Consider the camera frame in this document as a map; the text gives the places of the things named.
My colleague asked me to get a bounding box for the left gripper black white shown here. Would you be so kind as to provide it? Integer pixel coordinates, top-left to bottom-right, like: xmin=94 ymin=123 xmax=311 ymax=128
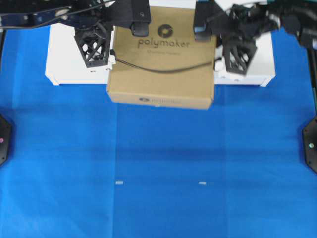
xmin=71 ymin=0 xmax=151 ymax=68

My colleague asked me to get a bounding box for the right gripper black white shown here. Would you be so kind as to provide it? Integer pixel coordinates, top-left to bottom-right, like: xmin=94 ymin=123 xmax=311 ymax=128
xmin=193 ymin=0 xmax=272 ymax=75

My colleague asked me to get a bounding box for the brown polymaker cardboard box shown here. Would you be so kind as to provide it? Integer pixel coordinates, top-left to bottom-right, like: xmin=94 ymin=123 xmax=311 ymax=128
xmin=107 ymin=6 xmax=216 ymax=110

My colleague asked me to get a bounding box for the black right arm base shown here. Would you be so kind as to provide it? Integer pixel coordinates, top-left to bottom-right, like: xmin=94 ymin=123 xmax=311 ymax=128
xmin=302 ymin=117 xmax=317 ymax=173

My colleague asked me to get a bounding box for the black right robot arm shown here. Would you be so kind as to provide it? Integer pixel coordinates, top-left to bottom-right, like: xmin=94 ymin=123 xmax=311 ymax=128
xmin=193 ymin=0 xmax=317 ymax=75

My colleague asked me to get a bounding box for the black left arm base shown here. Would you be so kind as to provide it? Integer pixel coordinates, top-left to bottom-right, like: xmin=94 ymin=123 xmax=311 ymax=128
xmin=0 ymin=115 xmax=12 ymax=165

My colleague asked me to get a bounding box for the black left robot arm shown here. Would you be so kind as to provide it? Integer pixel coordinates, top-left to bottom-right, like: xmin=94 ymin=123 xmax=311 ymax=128
xmin=0 ymin=0 xmax=152 ymax=68

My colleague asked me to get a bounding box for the blue table cloth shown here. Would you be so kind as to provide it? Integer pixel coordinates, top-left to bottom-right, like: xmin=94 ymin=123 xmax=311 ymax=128
xmin=0 ymin=27 xmax=317 ymax=238

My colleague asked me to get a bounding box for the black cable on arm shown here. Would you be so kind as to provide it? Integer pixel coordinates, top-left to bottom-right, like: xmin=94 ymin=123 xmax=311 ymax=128
xmin=110 ymin=49 xmax=214 ymax=74

